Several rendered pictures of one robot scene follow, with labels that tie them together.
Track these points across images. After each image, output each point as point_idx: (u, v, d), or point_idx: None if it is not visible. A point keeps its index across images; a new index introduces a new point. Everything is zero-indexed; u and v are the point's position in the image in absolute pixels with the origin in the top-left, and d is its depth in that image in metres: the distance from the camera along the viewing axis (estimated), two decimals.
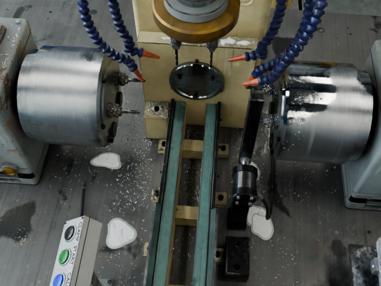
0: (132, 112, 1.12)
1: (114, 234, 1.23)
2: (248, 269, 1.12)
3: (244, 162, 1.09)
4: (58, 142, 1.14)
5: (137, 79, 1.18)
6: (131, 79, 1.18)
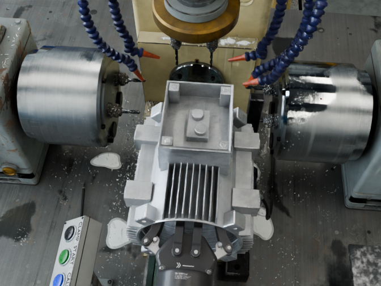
0: (132, 112, 1.12)
1: (114, 234, 1.23)
2: (248, 269, 1.12)
3: None
4: (58, 142, 1.14)
5: (137, 79, 1.18)
6: (131, 79, 1.18)
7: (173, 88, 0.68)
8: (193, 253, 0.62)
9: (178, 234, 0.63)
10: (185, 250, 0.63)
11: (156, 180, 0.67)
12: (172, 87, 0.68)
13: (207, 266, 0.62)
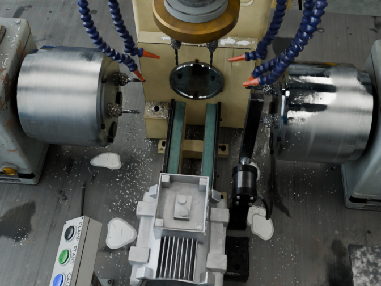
0: (132, 112, 1.12)
1: (114, 234, 1.23)
2: (248, 269, 1.12)
3: (244, 162, 1.09)
4: (58, 142, 1.14)
5: (137, 79, 1.18)
6: (131, 79, 1.18)
7: (165, 180, 0.93)
8: None
9: None
10: None
11: (152, 246, 0.93)
12: (164, 179, 0.93)
13: None
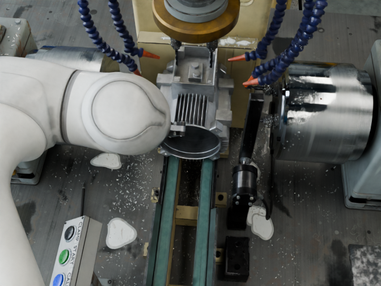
0: None
1: (114, 234, 1.23)
2: (248, 269, 1.12)
3: (244, 162, 1.09)
4: (58, 142, 1.14)
5: None
6: None
7: (181, 49, 1.12)
8: None
9: None
10: None
11: (170, 105, 1.12)
12: (180, 49, 1.12)
13: None
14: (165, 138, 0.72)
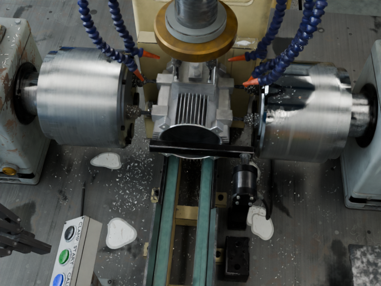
0: (151, 113, 1.12)
1: (114, 234, 1.23)
2: (248, 269, 1.12)
3: (244, 158, 1.10)
4: (76, 143, 1.14)
5: (155, 80, 1.17)
6: (149, 80, 1.17)
7: None
8: None
9: None
10: None
11: (170, 104, 1.12)
12: None
13: None
14: None
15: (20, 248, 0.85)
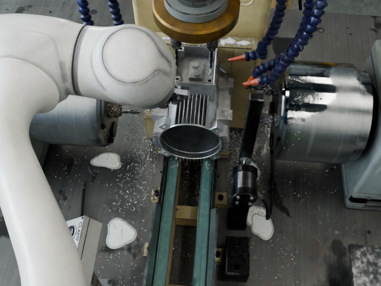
0: (132, 112, 1.12)
1: (114, 234, 1.23)
2: (248, 269, 1.12)
3: (244, 162, 1.09)
4: (58, 142, 1.14)
5: None
6: None
7: None
8: None
9: None
10: None
11: (170, 104, 1.12)
12: None
13: None
14: (169, 97, 0.76)
15: None
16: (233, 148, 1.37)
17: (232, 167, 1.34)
